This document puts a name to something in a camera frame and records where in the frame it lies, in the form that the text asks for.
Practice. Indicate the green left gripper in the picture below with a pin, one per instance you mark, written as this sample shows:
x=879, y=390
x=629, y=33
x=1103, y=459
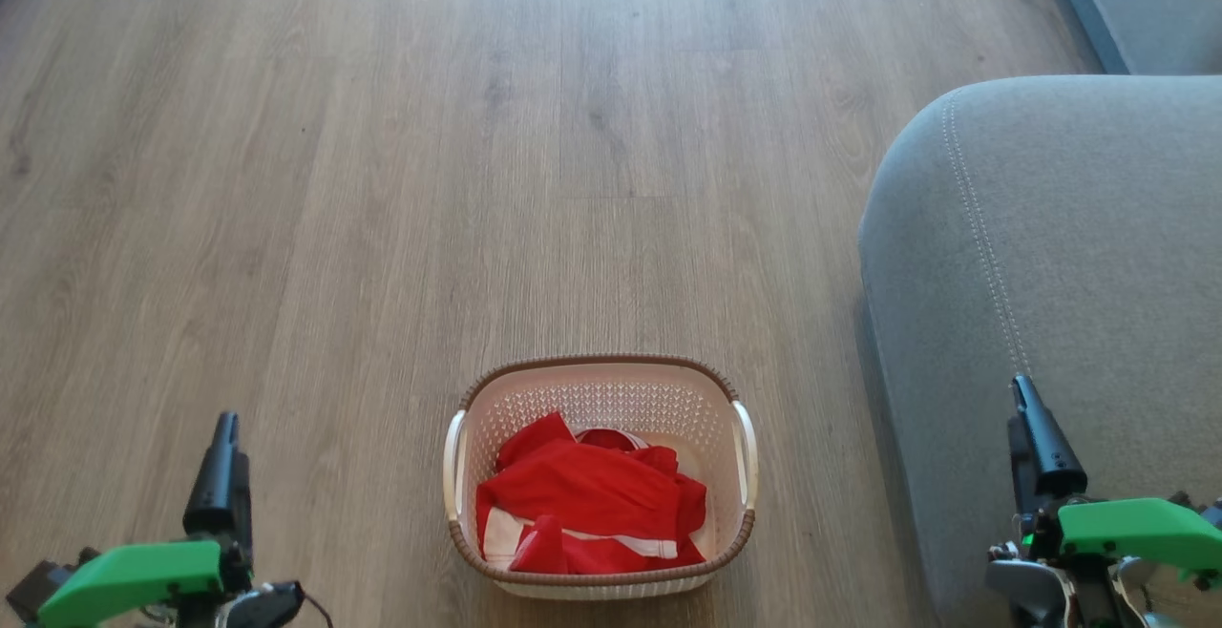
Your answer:
x=134, y=575

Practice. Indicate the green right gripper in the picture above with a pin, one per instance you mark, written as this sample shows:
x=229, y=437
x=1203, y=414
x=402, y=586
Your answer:
x=1136, y=528

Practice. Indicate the red and white garment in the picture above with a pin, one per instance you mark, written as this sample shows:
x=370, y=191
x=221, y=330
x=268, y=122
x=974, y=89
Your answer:
x=592, y=494

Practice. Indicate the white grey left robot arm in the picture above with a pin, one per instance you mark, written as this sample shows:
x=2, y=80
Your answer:
x=263, y=604

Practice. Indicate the grey sofa armrest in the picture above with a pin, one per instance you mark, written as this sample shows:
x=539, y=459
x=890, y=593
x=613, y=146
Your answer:
x=1069, y=275

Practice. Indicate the white laundry basket brown rim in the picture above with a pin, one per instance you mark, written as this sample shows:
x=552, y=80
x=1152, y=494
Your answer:
x=592, y=389

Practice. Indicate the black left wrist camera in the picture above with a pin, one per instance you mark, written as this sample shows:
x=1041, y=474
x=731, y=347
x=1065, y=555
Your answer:
x=38, y=585

